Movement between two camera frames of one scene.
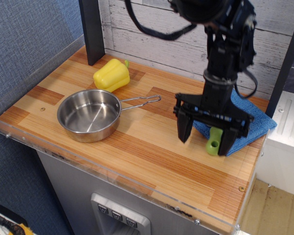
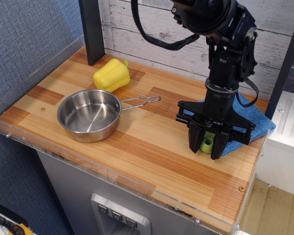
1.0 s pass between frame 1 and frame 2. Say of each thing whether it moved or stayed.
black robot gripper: moved
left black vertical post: stayed
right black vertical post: stayed
